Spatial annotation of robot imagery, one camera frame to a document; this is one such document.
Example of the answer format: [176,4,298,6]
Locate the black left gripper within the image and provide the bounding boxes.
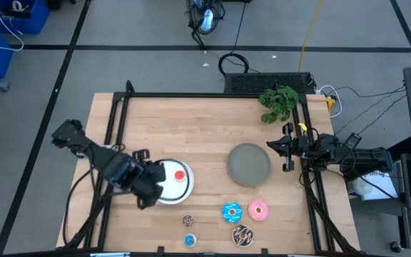
[109,148,167,211]

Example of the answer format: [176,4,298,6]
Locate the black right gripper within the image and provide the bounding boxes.
[266,122,312,173]

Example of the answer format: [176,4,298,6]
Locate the large pink iced donut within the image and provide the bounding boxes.
[248,199,270,222]

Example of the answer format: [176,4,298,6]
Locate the small blue iced donut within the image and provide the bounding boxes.
[183,233,198,248]

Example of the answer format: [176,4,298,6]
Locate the large blue iced donut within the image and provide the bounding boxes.
[221,201,243,225]

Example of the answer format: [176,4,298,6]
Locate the white round plate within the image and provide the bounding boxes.
[154,158,195,206]

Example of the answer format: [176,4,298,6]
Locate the olive grey round plate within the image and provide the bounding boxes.
[226,143,273,187]

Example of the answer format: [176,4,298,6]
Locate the green leafy plant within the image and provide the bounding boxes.
[258,84,300,125]

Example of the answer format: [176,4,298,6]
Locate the black perforated computer case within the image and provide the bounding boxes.
[223,71,316,95]

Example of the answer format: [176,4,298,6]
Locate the black power adapter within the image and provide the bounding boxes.
[344,132,363,149]

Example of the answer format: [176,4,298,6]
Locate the silver metal bar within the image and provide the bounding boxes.
[89,251,131,257]

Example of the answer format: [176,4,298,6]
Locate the large chocolate sprinkled donut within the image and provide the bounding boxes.
[231,224,254,248]

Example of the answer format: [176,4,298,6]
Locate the white paper sheet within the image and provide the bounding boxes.
[347,171,399,201]

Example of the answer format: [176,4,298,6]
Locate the black floor fan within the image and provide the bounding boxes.
[186,0,226,49]

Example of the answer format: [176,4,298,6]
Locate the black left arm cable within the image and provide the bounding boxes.
[155,158,191,201]

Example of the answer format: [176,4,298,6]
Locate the black aluminium table frame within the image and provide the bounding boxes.
[57,91,362,257]

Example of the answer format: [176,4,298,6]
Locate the black coiled cable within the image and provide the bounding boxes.
[218,52,250,76]

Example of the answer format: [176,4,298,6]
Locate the yellow hanging cable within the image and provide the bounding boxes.
[297,0,323,72]

